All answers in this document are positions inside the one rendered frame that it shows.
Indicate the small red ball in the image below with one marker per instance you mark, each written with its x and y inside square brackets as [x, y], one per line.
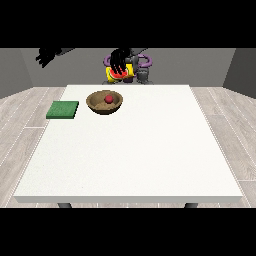
[109, 99]

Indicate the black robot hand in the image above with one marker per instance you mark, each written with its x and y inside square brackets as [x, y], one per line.
[48, 54]
[118, 60]

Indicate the brown wooden bowl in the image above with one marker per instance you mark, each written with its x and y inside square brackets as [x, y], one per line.
[100, 106]

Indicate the dark table leg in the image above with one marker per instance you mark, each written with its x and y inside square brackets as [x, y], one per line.
[65, 205]
[191, 205]

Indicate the green square pad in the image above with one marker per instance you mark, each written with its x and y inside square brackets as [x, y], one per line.
[62, 109]

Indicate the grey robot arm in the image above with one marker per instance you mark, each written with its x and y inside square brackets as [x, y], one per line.
[134, 56]
[66, 50]

